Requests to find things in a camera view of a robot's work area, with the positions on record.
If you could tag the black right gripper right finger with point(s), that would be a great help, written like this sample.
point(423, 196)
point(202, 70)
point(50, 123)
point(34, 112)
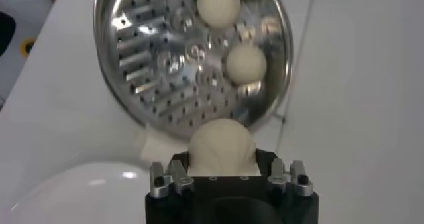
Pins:
point(301, 182)

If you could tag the stainless steel steamer basket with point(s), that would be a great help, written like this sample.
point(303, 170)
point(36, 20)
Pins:
point(159, 63)

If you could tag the grey robot torso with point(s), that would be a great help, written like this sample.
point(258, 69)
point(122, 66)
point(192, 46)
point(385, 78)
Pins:
point(26, 6)

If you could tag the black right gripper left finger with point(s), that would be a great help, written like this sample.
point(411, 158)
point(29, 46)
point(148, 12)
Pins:
point(159, 182)

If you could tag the white round plate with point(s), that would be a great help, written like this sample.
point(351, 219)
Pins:
point(83, 195)

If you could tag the white steamed baozi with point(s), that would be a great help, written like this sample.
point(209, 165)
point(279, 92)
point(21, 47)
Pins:
point(222, 142)
point(218, 3)
point(245, 63)

